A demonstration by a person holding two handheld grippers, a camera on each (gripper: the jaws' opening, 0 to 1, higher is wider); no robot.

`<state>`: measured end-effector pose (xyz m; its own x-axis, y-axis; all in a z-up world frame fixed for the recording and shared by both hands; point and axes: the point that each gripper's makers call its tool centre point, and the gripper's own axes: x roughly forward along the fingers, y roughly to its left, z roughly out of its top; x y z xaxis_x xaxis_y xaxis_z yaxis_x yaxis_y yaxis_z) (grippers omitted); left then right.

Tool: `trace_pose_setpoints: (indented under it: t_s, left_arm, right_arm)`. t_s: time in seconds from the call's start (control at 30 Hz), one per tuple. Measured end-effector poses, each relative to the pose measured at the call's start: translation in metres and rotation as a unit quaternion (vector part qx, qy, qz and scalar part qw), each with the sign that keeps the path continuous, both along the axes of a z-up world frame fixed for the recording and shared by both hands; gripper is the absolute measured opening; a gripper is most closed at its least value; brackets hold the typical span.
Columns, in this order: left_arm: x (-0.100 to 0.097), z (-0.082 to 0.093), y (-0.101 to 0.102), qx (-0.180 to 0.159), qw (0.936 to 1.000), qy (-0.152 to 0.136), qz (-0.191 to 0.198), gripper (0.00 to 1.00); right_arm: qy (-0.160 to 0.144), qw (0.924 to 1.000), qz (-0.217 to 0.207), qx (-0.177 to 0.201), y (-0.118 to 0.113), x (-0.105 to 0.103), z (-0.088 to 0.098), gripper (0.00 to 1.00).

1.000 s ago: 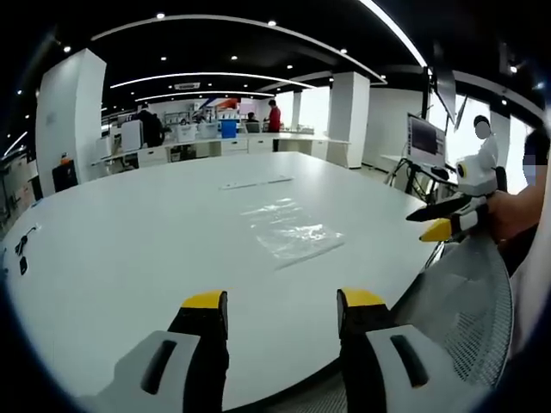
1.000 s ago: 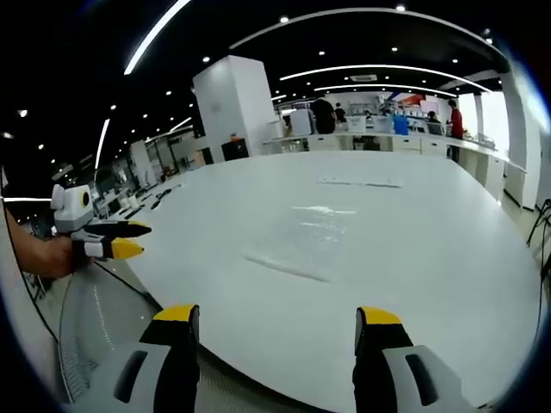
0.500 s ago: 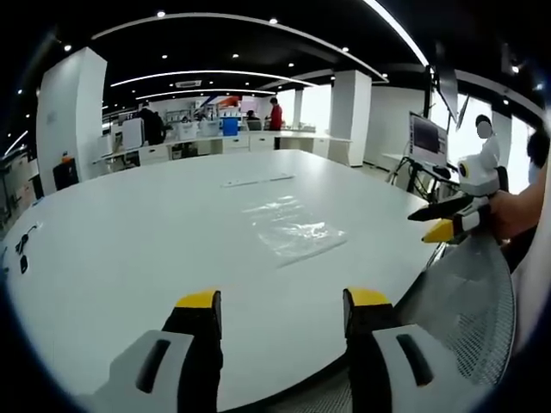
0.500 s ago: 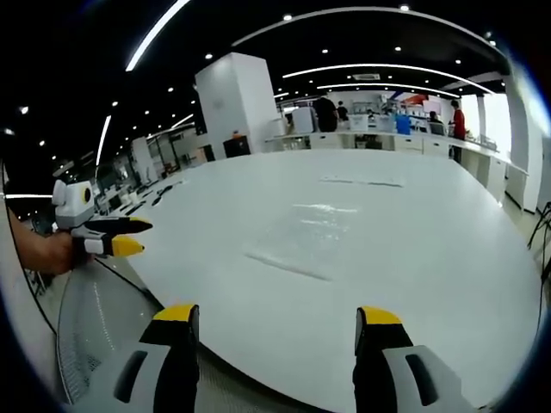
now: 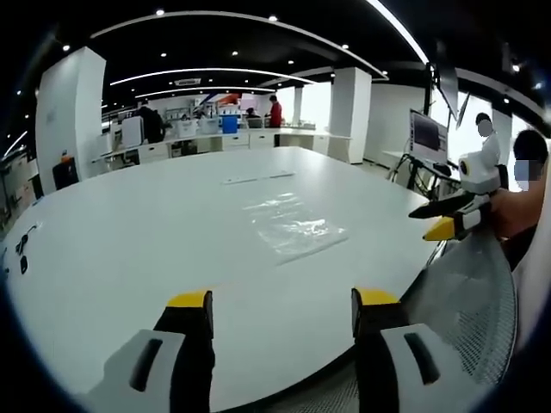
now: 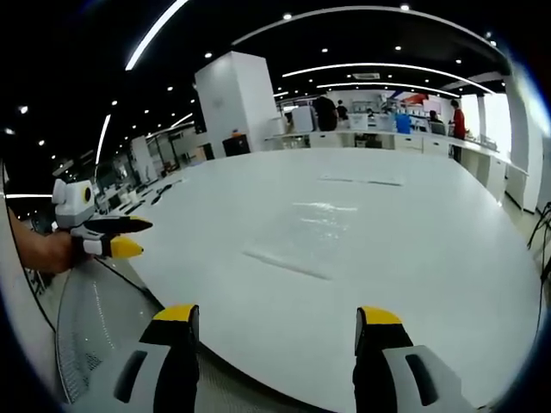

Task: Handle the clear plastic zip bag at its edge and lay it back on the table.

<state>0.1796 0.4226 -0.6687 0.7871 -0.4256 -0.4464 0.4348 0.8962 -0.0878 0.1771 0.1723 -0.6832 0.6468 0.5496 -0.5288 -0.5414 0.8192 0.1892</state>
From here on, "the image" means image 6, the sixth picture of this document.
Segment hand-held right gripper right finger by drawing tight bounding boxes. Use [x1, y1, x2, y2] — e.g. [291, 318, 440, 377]
[352, 305, 474, 413]

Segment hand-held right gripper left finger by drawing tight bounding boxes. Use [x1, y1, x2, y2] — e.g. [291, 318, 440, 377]
[96, 304, 201, 413]

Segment black items on table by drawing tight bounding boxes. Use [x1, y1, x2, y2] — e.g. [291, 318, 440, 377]
[115, 177, 187, 216]

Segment operator in white shirt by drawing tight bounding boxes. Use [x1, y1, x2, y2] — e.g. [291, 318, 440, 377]
[0, 161, 62, 391]

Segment black cabinet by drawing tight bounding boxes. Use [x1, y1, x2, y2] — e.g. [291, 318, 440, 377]
[221, 133, 252, 157]

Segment white square pillar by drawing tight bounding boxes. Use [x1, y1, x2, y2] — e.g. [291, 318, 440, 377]
[194, 50, 282, 158]

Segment black stand legs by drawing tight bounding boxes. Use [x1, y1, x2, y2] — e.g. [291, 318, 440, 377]
[526, 200, 551, 283]

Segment long white counter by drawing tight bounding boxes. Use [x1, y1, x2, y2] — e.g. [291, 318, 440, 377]
[263, 127, 529, 213]

